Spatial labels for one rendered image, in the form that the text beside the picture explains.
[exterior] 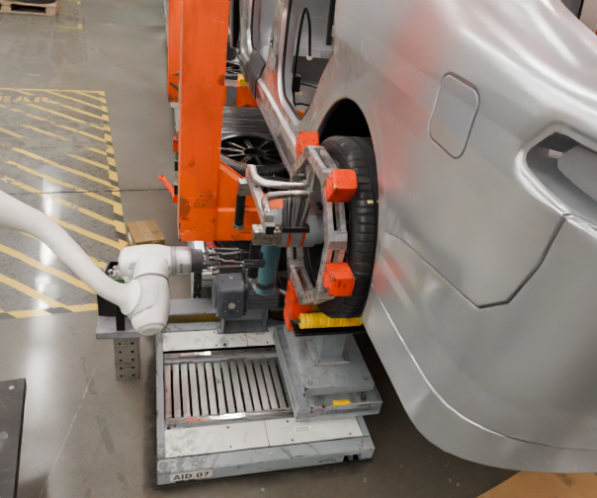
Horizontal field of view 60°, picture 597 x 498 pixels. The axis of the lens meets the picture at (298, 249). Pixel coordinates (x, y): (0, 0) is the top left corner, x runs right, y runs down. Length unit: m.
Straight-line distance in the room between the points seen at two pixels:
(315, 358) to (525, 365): 1.28
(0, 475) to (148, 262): 0.75
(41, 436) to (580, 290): 1.93
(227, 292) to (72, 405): 0.77
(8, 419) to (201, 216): 1.03
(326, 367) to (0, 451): 1.19
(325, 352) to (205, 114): 1.08
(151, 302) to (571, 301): 1.05
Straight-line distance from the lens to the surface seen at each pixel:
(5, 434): 1.95
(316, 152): 1.83
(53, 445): 2.27
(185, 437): 2.13
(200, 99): 2.07
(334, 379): 2.19
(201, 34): 2.02
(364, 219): 1.59
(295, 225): 1.60
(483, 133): 1.09
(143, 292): 1.52
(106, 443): 2.24
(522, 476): 2.47
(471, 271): 1.11
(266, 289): 2.09
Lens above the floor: 1.77
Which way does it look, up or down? 32 degrees down
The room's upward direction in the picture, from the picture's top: 9 degrees clockwise
